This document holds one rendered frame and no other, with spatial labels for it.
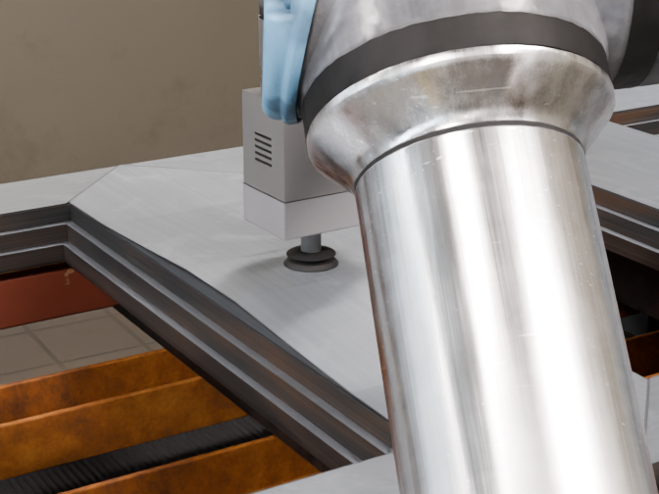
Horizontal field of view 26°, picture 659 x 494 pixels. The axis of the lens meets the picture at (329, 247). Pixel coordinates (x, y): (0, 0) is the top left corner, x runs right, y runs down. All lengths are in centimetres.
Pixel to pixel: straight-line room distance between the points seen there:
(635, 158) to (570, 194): 99
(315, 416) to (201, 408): 36
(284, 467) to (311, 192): 25
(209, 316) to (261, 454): 15
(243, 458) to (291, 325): 19
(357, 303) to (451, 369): 58
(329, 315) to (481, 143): 55
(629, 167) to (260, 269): 48
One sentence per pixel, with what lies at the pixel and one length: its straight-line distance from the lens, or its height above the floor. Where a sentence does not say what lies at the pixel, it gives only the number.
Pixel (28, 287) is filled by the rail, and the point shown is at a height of 79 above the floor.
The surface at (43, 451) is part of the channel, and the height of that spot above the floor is 69.
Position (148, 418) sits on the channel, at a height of 70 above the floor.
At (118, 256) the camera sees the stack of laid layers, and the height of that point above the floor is 85.
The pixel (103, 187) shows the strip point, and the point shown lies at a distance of 137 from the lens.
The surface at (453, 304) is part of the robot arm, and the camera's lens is 47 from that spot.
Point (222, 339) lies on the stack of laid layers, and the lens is 106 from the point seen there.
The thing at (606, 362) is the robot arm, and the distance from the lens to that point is 48.
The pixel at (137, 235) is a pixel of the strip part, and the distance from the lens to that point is 121.
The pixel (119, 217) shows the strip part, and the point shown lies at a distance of 128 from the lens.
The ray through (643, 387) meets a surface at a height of 87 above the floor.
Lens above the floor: 126
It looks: 19 degrees down
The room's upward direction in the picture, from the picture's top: straight up
